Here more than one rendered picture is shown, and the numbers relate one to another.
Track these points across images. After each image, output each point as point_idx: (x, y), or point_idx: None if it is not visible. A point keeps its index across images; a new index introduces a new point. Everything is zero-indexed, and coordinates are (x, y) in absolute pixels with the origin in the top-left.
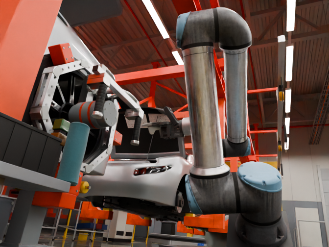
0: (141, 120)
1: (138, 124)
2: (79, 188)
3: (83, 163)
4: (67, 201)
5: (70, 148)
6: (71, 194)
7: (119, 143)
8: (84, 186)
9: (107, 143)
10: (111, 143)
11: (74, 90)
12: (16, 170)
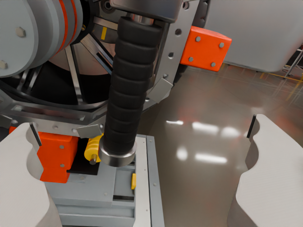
0: (142, 43)
1: (116, 70)
2: (66, 162)
3: (69, 124)
4: (45, 176)
5: None
6: (50, 169)
7: (209, 68)
8: (90, 155)
9: (155, 74)
10: (171, 72)
11: None
12: None
